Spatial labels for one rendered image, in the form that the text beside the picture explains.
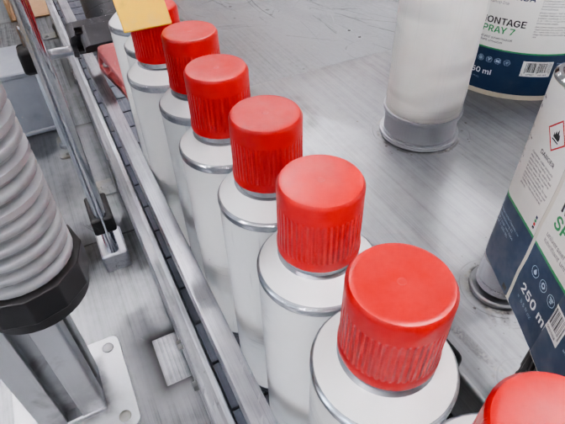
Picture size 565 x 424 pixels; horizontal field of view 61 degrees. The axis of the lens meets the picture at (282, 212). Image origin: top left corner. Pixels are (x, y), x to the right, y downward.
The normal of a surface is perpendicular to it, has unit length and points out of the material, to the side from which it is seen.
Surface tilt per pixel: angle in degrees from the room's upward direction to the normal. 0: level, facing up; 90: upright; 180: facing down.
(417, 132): 90
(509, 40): 90
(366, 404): 42
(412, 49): 88
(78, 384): 90
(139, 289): 0
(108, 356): 0
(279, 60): 0
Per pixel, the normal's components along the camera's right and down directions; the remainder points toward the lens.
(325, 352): -0.68, -0.54
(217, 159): -0.11, -0.04
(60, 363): 0.45, 0.59
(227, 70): -0.05, -0.75
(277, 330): -0.70, 0.49
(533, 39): -0.28, 0.66
